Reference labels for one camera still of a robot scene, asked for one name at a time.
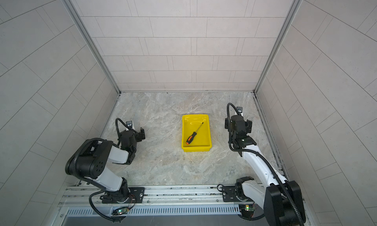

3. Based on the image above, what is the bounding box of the black orange handled screwdriver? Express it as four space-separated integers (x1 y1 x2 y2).
186 122 204 145

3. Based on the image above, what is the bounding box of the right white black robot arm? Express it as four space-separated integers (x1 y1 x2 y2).
225 115 306 226

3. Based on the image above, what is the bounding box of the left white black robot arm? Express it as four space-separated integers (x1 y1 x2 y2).
65 128 145 203

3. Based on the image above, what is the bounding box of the yellow plastic bin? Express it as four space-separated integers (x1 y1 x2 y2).
182 114 212 152

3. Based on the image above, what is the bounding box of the left green circuit board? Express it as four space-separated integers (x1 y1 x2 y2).
112 207 131 216

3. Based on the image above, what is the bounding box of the green circuit board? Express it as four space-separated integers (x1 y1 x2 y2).
239 204 255 219
112 207 131 216

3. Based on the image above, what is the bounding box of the right green circuit board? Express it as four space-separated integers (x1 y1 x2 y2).
239 204 255 219

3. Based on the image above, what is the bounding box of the left black corrugated cable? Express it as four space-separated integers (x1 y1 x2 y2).
114 118 133 144

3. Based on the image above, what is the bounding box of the black corrugated cable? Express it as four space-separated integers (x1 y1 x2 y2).
226 102 304 226
114 118 133 144

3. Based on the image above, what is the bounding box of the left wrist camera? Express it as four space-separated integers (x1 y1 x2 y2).
126 121 133 128

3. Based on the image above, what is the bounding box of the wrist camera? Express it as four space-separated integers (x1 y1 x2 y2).
126 121 133 128
236 107 243 115

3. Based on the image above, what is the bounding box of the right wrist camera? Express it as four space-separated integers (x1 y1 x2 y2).
236 107 243 115

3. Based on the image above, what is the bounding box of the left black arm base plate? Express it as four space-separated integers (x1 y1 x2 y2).
100 187 145 204

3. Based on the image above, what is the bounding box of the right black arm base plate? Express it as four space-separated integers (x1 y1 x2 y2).
217 184 253 202

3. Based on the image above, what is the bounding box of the right black corrugated cable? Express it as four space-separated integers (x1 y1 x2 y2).
226 102 304 226

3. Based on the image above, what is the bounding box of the aluminium mounting rail frame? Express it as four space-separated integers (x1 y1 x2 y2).
48 185 265 226

